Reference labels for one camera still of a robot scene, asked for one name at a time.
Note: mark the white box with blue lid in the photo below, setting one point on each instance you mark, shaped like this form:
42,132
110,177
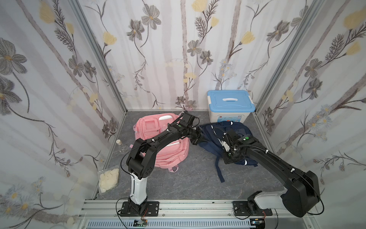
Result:
229,105

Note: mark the small circuit board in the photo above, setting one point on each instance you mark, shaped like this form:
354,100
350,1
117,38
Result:
140,223

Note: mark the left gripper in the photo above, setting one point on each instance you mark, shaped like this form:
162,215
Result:
199,136

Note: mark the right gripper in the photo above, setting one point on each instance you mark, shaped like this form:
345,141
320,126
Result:
227,154

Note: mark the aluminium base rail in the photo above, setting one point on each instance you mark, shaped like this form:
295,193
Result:
194,209

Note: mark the navy blue backpack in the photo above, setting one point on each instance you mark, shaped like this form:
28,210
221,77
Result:
216,135

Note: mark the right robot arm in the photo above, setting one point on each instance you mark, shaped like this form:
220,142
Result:
301,189

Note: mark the white slotted cable duct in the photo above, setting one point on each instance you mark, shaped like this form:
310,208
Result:
170,224

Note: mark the bag of white pieces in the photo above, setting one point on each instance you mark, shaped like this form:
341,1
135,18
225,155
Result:
108,179

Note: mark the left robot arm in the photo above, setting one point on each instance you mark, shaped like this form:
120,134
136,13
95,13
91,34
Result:
144,129

